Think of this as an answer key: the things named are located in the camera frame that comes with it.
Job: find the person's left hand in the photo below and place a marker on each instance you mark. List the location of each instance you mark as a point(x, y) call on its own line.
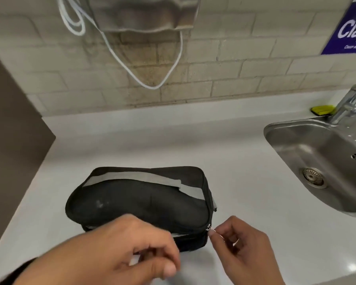
point(95, 258)

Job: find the person's right hand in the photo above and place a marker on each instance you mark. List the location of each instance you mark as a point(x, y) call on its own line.
point(252, 255)

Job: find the person's left thumb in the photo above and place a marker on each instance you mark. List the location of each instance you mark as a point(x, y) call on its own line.
point(157, 268)

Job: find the person's right thumb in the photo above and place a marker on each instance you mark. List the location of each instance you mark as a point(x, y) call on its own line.
point(219, 249)

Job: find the person's left forearm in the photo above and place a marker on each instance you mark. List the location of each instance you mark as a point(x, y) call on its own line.
point(16, 273)

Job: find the metal sink drain strainer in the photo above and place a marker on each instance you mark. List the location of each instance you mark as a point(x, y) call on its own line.
point(313, 176)

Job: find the stainless steel sink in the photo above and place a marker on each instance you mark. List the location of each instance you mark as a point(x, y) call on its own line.
point(329, 151)

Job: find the yellow sponge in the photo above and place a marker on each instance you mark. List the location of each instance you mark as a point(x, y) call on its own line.
point(322, 109)

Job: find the brown cabinet panel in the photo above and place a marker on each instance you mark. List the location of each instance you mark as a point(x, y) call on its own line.
point(14, 139)

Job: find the chrome faucet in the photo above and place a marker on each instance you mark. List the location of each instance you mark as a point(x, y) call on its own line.
point(348, 102)

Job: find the grey face mask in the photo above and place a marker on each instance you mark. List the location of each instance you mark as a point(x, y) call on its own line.
point(142, 13)

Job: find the blue wall sign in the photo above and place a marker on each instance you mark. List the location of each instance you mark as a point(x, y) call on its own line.
point(348, 29)

